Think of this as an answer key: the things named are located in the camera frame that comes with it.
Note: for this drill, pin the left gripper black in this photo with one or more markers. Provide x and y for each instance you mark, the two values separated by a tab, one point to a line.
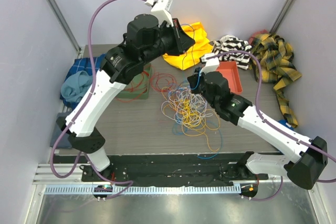
182	41

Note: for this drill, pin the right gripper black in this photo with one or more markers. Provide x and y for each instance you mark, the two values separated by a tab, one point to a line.
194	79

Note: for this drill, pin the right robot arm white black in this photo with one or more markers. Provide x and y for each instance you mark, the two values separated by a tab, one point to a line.
302	159

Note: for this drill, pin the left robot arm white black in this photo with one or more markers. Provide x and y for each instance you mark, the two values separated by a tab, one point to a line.
145	40

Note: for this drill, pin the orange-red plastic tray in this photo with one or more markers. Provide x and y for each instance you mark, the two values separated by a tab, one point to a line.
229	70

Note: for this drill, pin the black white striped cloth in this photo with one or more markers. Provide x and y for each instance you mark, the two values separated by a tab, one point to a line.
232	44

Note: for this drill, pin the green plastic tray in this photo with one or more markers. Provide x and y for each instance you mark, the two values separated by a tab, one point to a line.
138	88

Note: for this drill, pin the yellow black plaid cloth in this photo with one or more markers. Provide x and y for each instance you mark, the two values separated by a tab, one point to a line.
275	56

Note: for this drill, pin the pink cloth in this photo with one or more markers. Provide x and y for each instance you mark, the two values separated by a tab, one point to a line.
253	36

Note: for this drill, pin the bright blue cloth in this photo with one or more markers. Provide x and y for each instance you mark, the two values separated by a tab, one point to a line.
286	124

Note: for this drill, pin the light blue cloth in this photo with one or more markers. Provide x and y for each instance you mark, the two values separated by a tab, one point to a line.
76	86

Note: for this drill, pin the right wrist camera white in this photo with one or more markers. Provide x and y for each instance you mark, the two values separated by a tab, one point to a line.
210	63

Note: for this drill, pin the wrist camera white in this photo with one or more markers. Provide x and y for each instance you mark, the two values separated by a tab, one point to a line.
161	10
210	63

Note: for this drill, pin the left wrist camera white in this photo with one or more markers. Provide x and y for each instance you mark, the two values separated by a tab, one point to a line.
161	10

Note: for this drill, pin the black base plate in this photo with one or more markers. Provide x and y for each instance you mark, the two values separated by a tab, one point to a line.
172	170

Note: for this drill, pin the white slotted cable duct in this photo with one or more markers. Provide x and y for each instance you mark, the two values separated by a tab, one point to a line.
104	189

